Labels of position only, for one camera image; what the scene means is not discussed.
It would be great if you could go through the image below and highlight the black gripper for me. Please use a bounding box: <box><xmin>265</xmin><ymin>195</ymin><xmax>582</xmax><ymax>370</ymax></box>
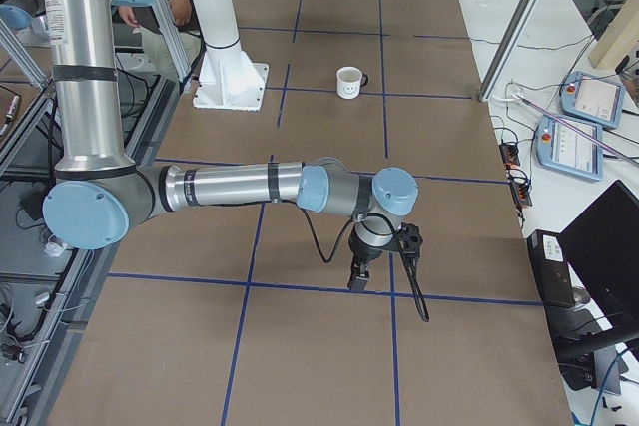
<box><xmin>347</xmin><ymin>223</ymin><xmax>394</xmax><ymax>291</ymax></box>

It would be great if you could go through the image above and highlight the aluminium frame rail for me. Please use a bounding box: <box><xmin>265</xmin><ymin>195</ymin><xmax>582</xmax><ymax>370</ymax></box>
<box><xmin>0</xmin><ymin>71</ymin><xmax>201</xmax><ymax>426</ymax></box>

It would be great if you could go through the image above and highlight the teach pendant with red button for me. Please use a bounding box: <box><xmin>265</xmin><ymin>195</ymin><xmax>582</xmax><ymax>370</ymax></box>
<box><xmin>560</xmin><ymin>71</ymin><xmax>626</xmax><ymax>129</ymax></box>

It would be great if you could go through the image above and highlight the metal stick with green tip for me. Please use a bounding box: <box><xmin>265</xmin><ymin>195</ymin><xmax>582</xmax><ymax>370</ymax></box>
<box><xmin>507</xmin><ymin>93</ymin><xmax>638</xmax><ymax>167</ymax></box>

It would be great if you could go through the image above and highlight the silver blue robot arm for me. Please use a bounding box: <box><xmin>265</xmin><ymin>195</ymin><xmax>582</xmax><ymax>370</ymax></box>
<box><xmin>42</xmin><ymin>0</ymin><xmax>422</xmax><ymax>291</ymax></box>

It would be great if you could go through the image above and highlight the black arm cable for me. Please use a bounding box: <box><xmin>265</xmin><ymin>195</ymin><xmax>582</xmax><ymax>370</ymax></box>
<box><xmin>299</xmin><ymin>206</ymin><xmax>431</xmax><ymax>323</ymax></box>

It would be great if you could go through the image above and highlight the wooden beam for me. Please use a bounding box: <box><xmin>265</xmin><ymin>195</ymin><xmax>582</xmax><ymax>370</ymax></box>
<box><xmin>588</xmin><ymin>0</ymin><xmax>639</xmax><ymax>70</ymax></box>

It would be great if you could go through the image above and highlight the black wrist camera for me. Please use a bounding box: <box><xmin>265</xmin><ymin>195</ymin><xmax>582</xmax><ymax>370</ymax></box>
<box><xmin>395</xmin><ymin>222</ymin><xmax>423</xmax><ymax>261</ymax></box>

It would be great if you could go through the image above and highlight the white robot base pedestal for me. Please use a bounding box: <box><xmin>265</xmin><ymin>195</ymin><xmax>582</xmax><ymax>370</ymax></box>
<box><xmin>193</xmin><ymin>0</ymin><xmax>269</xmax><ymax>112</ymax></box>

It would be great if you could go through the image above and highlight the aluminium frame post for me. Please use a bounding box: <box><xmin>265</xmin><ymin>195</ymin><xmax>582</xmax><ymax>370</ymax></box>
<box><xmin>478</xmin><ymin>0</ymin><xmax>539</xmax><ymax>102</ymax></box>

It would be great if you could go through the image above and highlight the white mug with black handle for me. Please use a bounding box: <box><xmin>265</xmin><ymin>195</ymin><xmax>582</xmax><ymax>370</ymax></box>
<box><xmin>335</xmin><ymin>66</ymin><xmax>369</xmax><ymax>100</ymax></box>

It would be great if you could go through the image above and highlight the brown paper table cover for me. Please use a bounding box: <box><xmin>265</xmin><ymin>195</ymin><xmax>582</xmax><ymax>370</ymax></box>
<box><xmin>48</xmin><ymin>0</ymin><xmax>572</xmax><ymax>425</ymax></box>

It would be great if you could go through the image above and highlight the black laptop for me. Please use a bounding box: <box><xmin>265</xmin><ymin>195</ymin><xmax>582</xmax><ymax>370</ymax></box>
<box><xmin>527</xmin><ymin>180</ymin><xmax>638</xmax><ymax>394</ymax></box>

